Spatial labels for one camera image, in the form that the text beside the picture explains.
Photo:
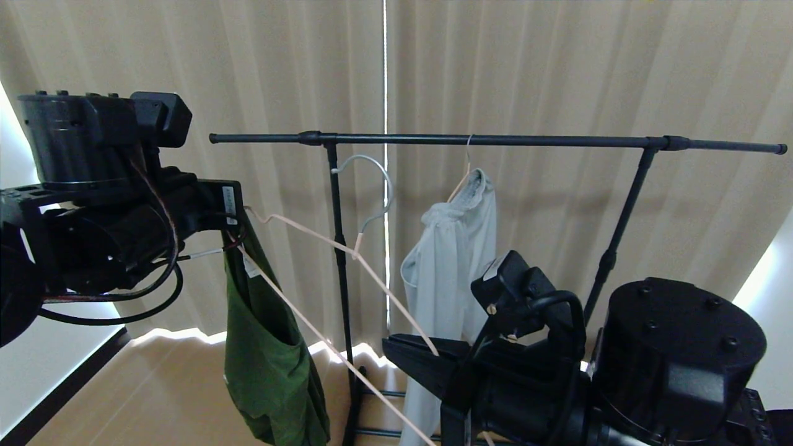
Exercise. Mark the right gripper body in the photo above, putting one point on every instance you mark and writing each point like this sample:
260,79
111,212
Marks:
520,402

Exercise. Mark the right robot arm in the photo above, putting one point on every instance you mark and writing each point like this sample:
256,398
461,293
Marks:
681,359

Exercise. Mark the green garment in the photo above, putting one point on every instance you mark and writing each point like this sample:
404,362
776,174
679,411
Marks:
266,371

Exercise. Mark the pink clothes hanger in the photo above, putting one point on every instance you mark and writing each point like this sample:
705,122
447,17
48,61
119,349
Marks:
463,173
384,288

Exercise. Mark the beige curtain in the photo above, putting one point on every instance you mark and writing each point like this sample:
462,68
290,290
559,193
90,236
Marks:
557,74

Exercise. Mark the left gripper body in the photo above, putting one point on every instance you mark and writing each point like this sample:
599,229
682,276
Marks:
111,248

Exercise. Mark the black clothes rack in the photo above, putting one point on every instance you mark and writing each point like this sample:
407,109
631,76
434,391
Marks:
495,140

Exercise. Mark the pale grey shorts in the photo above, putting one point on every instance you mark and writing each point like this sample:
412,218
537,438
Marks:
446,266

